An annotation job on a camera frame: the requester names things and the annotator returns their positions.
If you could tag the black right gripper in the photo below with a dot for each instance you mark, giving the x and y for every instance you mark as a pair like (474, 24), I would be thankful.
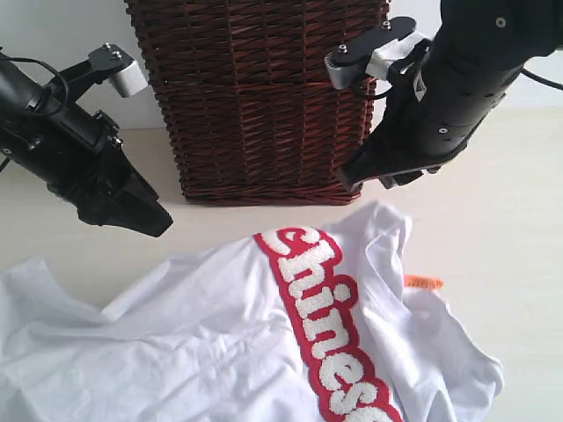
(425, 125)

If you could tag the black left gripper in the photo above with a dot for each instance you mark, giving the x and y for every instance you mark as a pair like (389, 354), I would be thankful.
(107, 190)

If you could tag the white t-shirt red lettering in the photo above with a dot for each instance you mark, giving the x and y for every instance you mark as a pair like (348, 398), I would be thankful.
(292, 324)

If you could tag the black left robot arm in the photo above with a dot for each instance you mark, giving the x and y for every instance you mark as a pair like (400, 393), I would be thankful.
(77, 154)

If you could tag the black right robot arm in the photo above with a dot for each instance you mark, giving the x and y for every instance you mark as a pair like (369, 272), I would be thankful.
(485, 43)

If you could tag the dark brown wicker basket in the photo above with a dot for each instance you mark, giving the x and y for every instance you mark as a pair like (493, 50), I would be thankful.
(251, 113)

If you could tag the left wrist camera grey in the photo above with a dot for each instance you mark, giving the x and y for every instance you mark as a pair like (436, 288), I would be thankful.
(106, 63)

